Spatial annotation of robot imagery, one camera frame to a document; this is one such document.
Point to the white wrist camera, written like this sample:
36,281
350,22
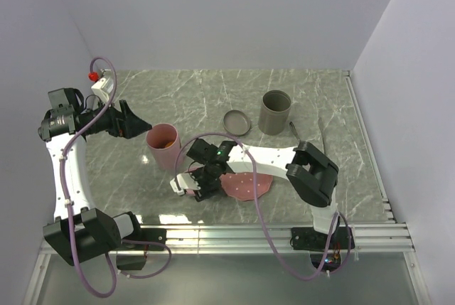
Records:
102,86
176,184

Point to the grey cylindrical container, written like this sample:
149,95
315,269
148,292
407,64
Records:
274,112

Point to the grey container lid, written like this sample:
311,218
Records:
236,123

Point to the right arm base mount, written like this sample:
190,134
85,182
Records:
309,240

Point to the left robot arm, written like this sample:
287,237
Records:
77,223

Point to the aluminium mounting rail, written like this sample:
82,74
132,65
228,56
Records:
233,264

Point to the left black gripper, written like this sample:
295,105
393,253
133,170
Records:
121,126

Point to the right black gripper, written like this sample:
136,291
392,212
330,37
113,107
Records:
205,192

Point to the pink dotted plate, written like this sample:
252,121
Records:
240,185

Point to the pink cylindrical container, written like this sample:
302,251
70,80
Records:
165,158

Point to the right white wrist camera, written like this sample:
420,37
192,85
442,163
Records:
176,184

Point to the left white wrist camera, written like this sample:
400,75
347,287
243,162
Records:
102,86

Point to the metal food tongs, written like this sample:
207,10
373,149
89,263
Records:
321,129

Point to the pink container lid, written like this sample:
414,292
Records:
190,183

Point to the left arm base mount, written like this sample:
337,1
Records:
134,251

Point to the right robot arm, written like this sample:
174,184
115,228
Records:
246,172

